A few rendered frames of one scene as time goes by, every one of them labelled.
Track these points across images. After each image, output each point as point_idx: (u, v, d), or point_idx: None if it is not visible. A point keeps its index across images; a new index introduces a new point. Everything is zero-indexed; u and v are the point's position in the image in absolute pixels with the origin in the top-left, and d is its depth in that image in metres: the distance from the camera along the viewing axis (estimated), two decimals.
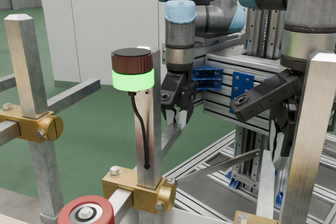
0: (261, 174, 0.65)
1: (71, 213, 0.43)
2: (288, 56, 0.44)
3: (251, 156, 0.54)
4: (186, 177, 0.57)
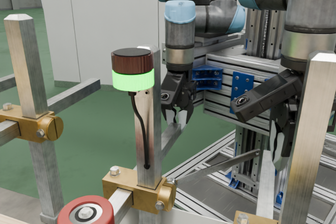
0: (261, 174, 0.65)
1: (71, 213, 0.43)
2: (288, 56, 0.44)
3: (251, 156, 0.54)
4: (186, 177, 0.57)
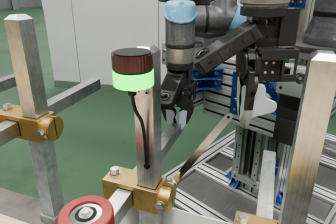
0: (261, 174, 0.65)
1: (71, 213, 0.43)
2: (245, 3, 0.44)
3: (224, 122, 0.54)
4: (180, 170, 0.57)
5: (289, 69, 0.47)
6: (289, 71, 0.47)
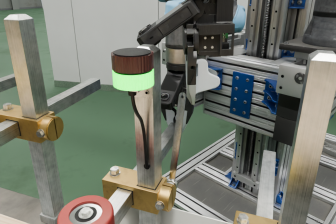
0: (261, 174, 0.65)
1: (71, 213, 0.43)
2: None
3: (181, 103, 0.55)
4: (170, 167, 0.57)
5: (227, 43, 0.49)
6: (228, 45, 0.49)
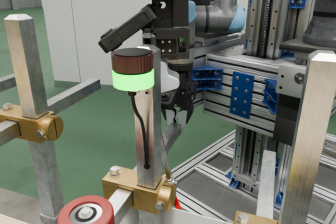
0: (261, 174, 0.65)
1: (71, 213, 0.43)
2: None
3: None
4: (164, 167, 0.58)
5: (184, 47, 0.51)
6: (185, 49, 0.51)
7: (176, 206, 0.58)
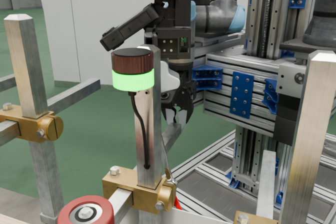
0: (261, 174, 0.65)
1: (71, 213, 0.43)
2: None
3: None
4: (164, 167, 0.58)
5: (185, 47, 0.51)
6: (186, 49, 0.51)
7: (176, 206, 0.58)
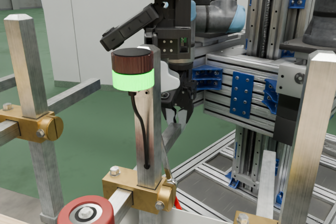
0: (261, 174, 0.65)
1: (71, 213, 0.43)
2: None
3: None
4: (164, 167, 0.58)
5: (185, 47, 0.51)
6: (186, 49, 0.52)
7: (176, 206, 0.58)
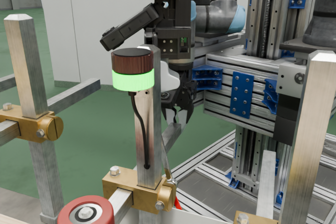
0: (261, 174, 0.65)
1: (71, 213, 0.43)
2: None
3: None
4: (164, 167, 0.58)
5: (185, 47, 0.51)
6: (186, 49, 0.52)
7: (176, 206, 0.58)
